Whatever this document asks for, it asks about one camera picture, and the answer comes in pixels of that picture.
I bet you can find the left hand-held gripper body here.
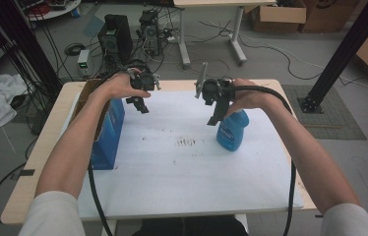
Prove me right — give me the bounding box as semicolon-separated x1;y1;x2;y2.
129;72;162;92

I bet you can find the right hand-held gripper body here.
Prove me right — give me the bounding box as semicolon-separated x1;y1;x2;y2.
194;62;237;107

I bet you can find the blue plastic bottle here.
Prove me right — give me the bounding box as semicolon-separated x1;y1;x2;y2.
215;108;250;152

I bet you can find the blue cardboard box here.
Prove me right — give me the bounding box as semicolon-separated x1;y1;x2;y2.
70;78;126;171

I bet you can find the person's left hand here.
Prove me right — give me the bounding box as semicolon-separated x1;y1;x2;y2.
101;67;153;101

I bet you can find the person's right hand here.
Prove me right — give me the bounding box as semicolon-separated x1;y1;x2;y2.
225;78;280;119

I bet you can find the grey open computer tower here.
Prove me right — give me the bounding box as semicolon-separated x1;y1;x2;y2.
138;9;162;57

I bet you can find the black computer tower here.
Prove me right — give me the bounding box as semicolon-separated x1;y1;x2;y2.
97;13;134;66

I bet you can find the white-legged desk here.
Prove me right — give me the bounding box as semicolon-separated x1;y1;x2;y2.
172;0;277;67

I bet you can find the white power supply unit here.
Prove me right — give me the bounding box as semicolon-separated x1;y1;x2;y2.
77;48;92;79

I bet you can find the open cardboard box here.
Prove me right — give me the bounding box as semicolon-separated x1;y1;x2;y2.
250;0;308;34

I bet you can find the round white table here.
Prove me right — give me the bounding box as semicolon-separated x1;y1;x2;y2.
17;0;83;23

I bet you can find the light wooden table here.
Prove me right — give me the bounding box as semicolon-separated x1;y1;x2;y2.
0;78;318;226

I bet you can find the grey floor mat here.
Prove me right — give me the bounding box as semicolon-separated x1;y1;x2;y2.
280;84;368;142

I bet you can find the black tape strip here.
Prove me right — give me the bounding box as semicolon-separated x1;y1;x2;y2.
10;168;36;181

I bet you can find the closed cardboard box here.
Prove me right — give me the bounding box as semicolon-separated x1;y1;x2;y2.
299;0;361;34

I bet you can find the white left sleeve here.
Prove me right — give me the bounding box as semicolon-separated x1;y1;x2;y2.
17;191;88;236

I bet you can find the white sleeve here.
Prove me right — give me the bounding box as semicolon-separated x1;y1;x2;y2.
319;202;368;236
17;191;88;236

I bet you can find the white right sleeve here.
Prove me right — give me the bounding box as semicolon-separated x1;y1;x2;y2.
319;202;368;236

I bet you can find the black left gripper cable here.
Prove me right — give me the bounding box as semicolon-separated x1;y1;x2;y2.
87;68;135;236

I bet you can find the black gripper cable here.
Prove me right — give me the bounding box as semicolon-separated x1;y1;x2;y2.
87;68;135;236
230;84;298;236

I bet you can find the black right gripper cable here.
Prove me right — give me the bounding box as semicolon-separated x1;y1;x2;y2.
230;84;298;236

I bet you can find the black frame post with cables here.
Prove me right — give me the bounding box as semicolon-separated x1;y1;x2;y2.
0;0;64;96

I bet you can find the black metal post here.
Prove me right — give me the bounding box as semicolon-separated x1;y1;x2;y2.
297;0;368;115

